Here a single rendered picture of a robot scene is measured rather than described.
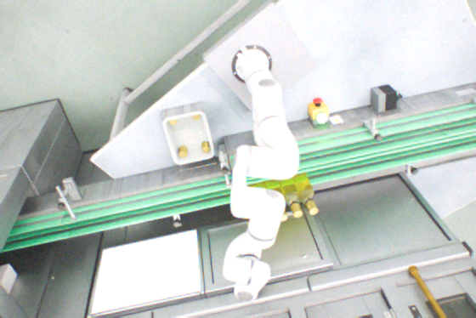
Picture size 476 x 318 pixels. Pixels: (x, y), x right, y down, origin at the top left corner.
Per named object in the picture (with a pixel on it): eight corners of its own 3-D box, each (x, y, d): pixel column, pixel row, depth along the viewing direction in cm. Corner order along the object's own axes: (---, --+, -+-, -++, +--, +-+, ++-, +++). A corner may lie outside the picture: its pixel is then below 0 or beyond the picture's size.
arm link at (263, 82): (274, 65, 139) (286, 87, 126) (273, 100, 146) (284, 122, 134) (246, 68, 138) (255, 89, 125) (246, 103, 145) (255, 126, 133)
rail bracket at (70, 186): (76, 194, 178) (65, 229, 159) (61, 163, 168) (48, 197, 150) (87, 191, 178) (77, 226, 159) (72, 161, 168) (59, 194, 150)
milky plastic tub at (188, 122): (175, 155, 177) (175, 166, 169) (161, 110, 164) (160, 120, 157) (214, 146, 177) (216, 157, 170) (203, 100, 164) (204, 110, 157)
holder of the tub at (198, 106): (178, 164, 180) (178, 174, 173) (161, 110, 164) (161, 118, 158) (216, 156, 180) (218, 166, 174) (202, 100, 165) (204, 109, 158)
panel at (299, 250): (102, 252, 173) (89, 322, 144) (99, 247, 171) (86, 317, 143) (308, 208, 173) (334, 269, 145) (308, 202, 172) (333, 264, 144)
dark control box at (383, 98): (370, 104, 175) (377, 112, 168) (370, 87, 171) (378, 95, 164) (388, 99, 175) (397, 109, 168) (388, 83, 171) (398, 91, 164)
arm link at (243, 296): (239, 271, 118) (271, 278, 118) (243, 244, 126) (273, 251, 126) (231, 301, 127) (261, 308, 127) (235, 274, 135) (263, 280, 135)
